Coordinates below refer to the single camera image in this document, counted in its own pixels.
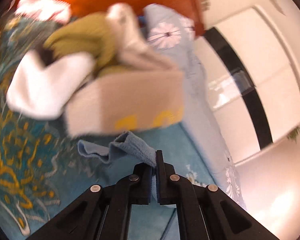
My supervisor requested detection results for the blue sweater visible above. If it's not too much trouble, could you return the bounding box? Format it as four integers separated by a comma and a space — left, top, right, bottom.
77, 130, 180, 240

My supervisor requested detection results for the teal floral bed blanket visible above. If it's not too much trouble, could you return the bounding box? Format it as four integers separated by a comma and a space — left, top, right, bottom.
0, 15, 214, 239

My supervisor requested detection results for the beige fuzzy sweater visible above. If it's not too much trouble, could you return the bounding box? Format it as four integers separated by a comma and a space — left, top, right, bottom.
65, 3, 184, 138

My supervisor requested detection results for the white black glossy wardrobe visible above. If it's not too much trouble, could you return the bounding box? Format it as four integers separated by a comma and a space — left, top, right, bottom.
194, 5, 300, 165

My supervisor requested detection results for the white fleece garment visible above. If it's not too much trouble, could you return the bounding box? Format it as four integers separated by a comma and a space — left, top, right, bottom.
6, 50, 95, 120

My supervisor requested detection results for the olive green knit sweater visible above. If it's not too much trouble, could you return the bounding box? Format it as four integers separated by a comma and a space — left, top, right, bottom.
44, 12, 132, 77

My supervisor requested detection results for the light blue floral duvet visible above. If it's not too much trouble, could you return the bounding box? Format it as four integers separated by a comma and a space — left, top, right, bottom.
143, 4, 245, 207

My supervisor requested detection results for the green plant wall decal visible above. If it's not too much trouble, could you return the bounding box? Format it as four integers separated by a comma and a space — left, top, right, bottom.
287, 126, 300, 143

